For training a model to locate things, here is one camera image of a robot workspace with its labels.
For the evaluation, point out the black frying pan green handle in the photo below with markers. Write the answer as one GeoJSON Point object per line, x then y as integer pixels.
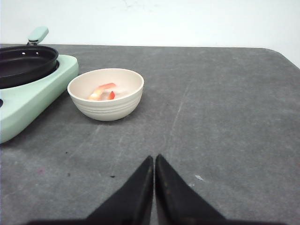
{"type": "Point", "coordinates": [20, 65]}

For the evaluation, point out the mint green breakfast maker base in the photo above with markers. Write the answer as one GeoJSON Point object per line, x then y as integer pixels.
{"type": "Point", "coordinates": [22, 104]}

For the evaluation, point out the orange cooked shrimp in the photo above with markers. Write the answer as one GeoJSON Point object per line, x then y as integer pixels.
{"type": "Point", "coordinates": [97, 93]}

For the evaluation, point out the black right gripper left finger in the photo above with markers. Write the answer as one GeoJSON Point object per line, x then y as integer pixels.
{"type": "Point", "coordinates": [132, 203]}

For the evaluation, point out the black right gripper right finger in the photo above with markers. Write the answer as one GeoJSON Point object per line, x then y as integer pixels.
{"type": "Point", "coordinates": [180, 204]}

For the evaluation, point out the cream ribbed bowl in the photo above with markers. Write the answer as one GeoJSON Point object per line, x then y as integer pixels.
{"type": "Point", "coordinates": [117, 102]}

